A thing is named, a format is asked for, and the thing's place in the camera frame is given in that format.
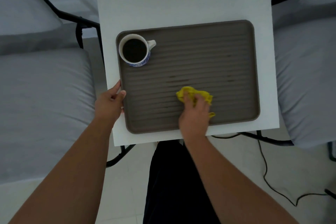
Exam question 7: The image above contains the white table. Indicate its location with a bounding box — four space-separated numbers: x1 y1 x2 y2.
94 0 280 147

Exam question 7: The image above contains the person's left hand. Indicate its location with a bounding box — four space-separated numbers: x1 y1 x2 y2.
94 79 127 127

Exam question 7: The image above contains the left grey cushioned chair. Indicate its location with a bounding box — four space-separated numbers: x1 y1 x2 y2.
14 0 137 168

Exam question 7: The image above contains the person's right forearm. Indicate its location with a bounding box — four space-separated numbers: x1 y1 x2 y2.
182 133 300 224

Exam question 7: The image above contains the grey ribbed tray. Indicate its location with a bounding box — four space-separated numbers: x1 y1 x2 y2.
115 19 261 135

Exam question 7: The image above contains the white blue patterned cup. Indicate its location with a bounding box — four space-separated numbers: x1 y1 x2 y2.
118 34 157 68

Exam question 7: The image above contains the yellow cloth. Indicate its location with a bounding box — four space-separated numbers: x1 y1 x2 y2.
175 86 216 119

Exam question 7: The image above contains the person's left forearm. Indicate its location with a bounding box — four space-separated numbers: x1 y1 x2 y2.
8 120 117 224

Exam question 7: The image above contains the black cable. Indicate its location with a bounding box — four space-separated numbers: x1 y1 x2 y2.
211 133 336 207

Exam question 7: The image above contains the person's right hand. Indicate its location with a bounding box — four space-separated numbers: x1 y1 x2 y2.
178 91 210 140

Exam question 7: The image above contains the right grey cushioned chair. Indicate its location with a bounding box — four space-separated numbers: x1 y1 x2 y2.
237 0 336 163

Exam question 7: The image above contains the grey cushioned chair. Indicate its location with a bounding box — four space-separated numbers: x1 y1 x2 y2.
14 0 137 168
237 0 336 163

